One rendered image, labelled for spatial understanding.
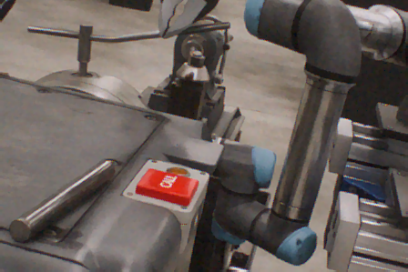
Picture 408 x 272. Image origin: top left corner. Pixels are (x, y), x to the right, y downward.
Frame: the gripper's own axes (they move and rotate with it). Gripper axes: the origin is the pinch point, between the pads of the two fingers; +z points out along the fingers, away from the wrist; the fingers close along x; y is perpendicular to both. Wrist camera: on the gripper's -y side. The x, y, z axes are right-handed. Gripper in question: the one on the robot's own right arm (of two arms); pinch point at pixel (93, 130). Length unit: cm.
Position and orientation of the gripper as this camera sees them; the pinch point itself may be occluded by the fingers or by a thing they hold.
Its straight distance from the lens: 167.0
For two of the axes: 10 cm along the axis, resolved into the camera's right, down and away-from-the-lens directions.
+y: 1.8, -2.5, 9.5
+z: -9.7, -2.3, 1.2
